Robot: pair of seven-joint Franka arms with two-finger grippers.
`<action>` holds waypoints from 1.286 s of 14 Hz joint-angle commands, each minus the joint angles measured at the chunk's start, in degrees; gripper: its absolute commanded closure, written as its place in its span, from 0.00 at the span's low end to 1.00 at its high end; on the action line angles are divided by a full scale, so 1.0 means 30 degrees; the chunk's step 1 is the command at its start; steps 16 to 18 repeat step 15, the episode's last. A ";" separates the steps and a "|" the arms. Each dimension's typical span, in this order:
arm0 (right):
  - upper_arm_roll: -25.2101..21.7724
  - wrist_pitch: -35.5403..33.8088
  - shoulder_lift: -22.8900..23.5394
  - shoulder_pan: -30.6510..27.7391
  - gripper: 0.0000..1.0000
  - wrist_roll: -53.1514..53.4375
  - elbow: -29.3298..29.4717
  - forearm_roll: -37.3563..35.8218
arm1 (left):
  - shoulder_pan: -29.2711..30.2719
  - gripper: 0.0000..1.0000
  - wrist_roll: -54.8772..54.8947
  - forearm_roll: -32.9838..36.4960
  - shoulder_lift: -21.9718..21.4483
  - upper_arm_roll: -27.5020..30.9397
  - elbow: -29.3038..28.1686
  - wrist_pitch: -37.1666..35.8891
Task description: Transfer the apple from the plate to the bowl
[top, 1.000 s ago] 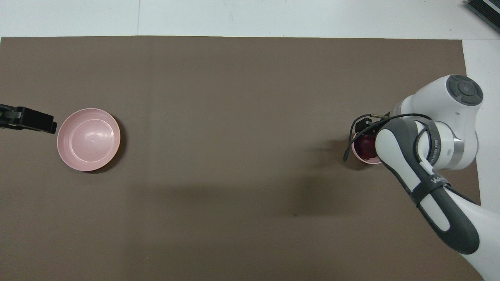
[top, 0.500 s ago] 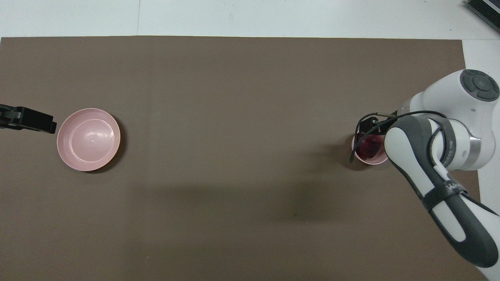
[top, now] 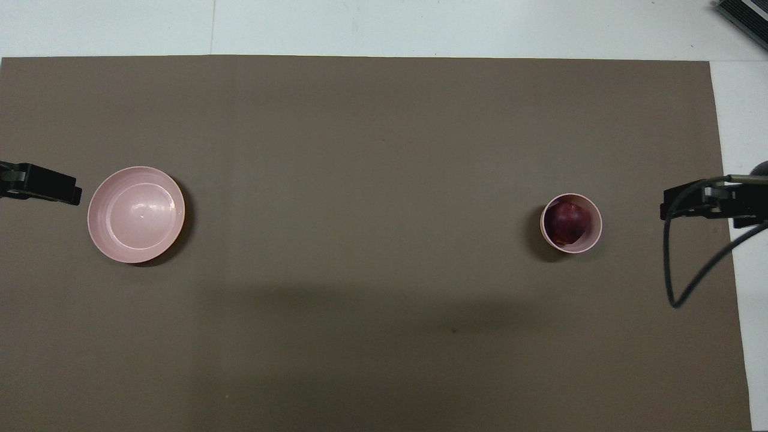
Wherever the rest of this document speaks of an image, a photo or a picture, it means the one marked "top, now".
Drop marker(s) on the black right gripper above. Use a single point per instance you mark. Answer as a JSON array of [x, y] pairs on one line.
[[750, 204]]

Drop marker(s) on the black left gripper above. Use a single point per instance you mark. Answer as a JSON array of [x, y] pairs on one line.
[[9, 186]]

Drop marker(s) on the dark red apple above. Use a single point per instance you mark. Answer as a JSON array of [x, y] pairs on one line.
[[569, 221]]

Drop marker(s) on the pink plate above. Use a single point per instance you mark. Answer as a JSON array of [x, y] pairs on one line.
[[138, 216]]

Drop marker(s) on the pink bowl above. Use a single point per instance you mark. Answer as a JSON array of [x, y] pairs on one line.
[[596, 225]]

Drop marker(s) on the black ribbed device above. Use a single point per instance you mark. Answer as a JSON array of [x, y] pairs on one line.
[[747, 12]]

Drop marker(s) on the brown table mat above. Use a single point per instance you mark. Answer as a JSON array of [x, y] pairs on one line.
[[384, 150]]

